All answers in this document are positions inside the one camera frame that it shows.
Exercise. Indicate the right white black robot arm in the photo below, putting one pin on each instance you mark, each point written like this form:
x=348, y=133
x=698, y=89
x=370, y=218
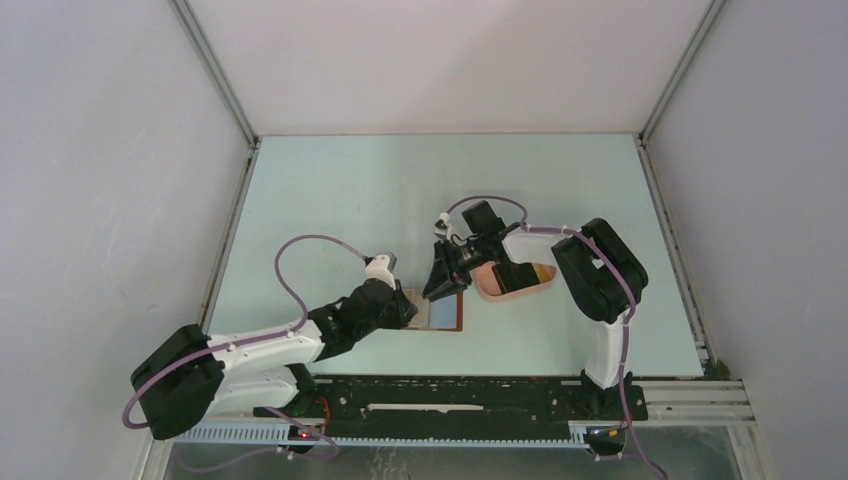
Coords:
x=603, y=276

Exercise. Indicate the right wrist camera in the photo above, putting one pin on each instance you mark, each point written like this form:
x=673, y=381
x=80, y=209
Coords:
x=444, y=229

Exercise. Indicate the aluminium frame rail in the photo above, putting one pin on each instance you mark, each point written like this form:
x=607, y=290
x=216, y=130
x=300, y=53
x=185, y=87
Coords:
x=200, y=42

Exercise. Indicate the brown leather card holder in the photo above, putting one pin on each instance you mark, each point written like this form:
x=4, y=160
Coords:
x=442, y=315

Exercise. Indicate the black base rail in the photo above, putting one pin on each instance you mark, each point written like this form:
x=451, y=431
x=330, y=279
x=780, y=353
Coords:
x=463, y=408

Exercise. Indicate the pink oval tray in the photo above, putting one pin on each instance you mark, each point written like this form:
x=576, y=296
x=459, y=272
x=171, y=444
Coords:
x=485, y=284

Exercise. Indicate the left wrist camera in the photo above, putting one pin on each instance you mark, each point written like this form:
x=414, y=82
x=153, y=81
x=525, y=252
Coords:
x=381, y=267

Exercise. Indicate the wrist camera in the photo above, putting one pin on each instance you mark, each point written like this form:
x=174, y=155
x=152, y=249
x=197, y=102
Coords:
x=381, y=267
x=444, y=229

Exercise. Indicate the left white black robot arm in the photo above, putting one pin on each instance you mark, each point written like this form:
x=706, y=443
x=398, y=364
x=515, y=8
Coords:
x=192, y=376

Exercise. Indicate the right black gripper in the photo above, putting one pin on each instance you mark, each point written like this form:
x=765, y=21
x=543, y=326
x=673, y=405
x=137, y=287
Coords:
x=440, y=282

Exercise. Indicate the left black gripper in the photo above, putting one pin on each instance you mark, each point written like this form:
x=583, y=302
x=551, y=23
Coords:
x=404, y=311

